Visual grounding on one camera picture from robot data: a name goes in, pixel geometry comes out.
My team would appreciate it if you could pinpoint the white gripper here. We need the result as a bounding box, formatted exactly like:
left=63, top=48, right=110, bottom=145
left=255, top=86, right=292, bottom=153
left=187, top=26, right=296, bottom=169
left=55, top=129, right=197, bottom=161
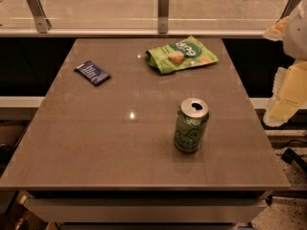
left=263, top=0, right=307, bottom=127

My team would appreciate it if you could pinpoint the green soda can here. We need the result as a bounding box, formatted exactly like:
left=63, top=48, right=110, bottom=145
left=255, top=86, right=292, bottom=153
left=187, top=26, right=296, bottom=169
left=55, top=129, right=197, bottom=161
left=174, top=98, right=209, bottom=153

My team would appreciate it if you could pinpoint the blue rxbar blueberry wrapper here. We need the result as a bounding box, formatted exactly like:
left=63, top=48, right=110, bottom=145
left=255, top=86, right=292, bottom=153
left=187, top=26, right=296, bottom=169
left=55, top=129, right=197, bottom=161
left=75, top=60, right=110, bottom=86

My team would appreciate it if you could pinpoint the green snack chip bag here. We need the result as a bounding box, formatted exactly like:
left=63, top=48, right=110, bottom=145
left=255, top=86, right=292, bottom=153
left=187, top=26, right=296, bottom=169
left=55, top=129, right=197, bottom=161
left=146, top=36, right=218, bottom=75

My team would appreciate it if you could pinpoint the white table drawer front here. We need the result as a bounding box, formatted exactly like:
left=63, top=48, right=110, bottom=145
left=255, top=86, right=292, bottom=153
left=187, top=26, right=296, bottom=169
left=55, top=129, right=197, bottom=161
left=25, top=198, right=267, bottom=223

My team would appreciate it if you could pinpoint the right metal railing bracket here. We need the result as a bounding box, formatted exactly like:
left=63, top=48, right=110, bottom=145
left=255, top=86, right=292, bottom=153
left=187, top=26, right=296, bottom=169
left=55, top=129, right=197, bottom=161
left=280, top=0, right=302, bottom=18

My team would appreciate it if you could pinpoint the metal railing bracket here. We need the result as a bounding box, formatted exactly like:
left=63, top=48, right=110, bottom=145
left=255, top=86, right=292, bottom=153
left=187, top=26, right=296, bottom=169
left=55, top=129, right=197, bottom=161
left=26, top=0, right=52, bottom=34
left=157, top=0, right=169, bottom=34
left=280, top=0, right=302, bottom=18

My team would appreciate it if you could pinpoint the black cable on floor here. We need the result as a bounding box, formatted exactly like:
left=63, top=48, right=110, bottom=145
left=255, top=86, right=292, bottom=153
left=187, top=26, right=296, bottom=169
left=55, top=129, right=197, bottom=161
left=273, top=139, right=307, bottom=174

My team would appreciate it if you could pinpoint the middle metal railing bracket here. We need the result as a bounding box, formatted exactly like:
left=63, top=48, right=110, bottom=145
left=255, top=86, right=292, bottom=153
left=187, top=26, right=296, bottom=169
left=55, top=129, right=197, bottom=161
left=157, top=0, right=169, bottom=34

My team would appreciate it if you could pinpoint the left metal railing bracket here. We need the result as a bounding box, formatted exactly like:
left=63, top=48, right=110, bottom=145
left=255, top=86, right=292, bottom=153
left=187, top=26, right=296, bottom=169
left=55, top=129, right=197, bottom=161
left=26, top=0, right=52, bottom=34

